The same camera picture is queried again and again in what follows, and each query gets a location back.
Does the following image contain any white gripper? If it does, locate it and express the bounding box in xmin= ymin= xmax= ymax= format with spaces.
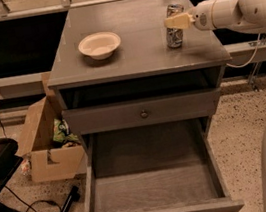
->
xmin=164 ymin=0 xmax=215 ymax=31

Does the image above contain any silver redbull can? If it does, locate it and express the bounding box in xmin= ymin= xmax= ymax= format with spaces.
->
xmin=166 ymin=3 xmax=184 ymax=49

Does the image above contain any grey wooden drawer cabinet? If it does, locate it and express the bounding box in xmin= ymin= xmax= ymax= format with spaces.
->
xmin=36 ymin=0 xmax=258 ymax=212

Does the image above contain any closed grey top drawer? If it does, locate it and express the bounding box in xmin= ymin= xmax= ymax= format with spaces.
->
xmin=62 ymin=88 xmax=221 ymax=135

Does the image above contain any open grey middle drawer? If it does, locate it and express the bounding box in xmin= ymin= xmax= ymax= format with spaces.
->
xmin=84 ymin=119 xmax=244 ymax=212

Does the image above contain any white paper bowl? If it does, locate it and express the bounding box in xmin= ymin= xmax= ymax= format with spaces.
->
xmin=78 ymin=32 xmax=121 ymax=60

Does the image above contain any green snack bag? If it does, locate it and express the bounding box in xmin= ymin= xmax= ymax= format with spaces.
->
xmin=52 ymin=119 xmax=80 ymax=148

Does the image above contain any brown cardboard box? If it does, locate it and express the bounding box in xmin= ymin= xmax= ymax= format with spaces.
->
xmin=16 ymin=72 xmax=87 ymax=183

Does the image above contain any white hanging cable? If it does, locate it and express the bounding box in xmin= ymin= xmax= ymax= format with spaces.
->
xmin=215 ymin=0 xmax=266 ymax=71

